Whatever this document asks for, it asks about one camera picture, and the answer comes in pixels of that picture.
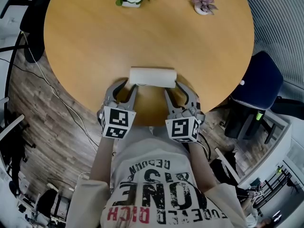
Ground blue fabric chair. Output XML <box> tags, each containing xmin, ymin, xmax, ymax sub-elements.
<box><xmin>229</xmin><ymin>50</ymin><xmax>285</xmax><ymax>111</ymax></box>

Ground small pink potted plant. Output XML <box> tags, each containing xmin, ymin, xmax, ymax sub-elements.
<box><xmin>191</xmin><ymin>0</ymin><xmax>218</xmax><ymax>16</ymax></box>

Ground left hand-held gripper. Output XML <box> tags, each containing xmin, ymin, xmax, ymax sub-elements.
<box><xmin>96</xmin><ymin>79</ymin><xmax>138</xmax><ymax>140</ymax></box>

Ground white plank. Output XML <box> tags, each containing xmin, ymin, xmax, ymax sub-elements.
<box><xmin>215</xmin><ymin>147</ymin><xmax>240</xmax><ymax>184</ymax></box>

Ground black metal rack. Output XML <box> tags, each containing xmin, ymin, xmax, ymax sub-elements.
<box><xmin>251</xmin><ymin>167</ymin><xmax>302</xmax><ymax>210</ymax></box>

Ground white partition desk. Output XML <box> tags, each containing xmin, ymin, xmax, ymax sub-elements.
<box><xmin>237</xmin><ymin>113</ymin><xmax>293</xmax><ymax>187</ymax></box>

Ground person's left forearm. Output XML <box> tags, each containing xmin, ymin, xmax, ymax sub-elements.
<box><xmin>90</xmin><ymin>136</ymin><xmax>114</xmax><ymax>182</ymax></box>

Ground black armrest office chair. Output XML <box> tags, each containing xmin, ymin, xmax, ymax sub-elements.
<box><xmin>0</xmin><ymin>0</ymin><xmax>60</xmax><ymax>33</ymax></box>

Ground black high-back office chair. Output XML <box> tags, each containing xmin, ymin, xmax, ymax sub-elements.
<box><xmin>224</xmin><ymin>96</ymin><xmax>304</xmax><ymax>144</ymax></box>

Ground person's printed beige t-shirt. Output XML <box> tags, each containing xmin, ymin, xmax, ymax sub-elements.
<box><xmin>66</xmin><ymin>126</ymin><xmax>250</xmax><ymax>228</ymax></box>

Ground person's right forearm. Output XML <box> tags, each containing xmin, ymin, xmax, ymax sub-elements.
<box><xmin>187</xmin><ymin>140</ymin><xmax>217</xmax><ymax>192</ymax></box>

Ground white glasses case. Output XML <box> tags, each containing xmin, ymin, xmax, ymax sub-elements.
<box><xmin>129</xmin><ymin>66</ymin><xmax>178</xmax><ymax>89</ymax></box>

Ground white window blinds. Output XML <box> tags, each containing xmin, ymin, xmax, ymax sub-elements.
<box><xmin>237</xmin><ymin>0</ymin><xmax>304</xmax><ymax>85</ymax></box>

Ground long white floor cable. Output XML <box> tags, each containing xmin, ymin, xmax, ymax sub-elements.
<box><xmin>20</xmin><ymin>31</ymin><xmax>99</xmax><ymax>147</ymax></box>

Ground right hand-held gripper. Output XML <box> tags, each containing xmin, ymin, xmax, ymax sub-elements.
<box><xmin>163</xmin><ymin>80</ymin><xmax>206</xmax><ymax>143</ymax></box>

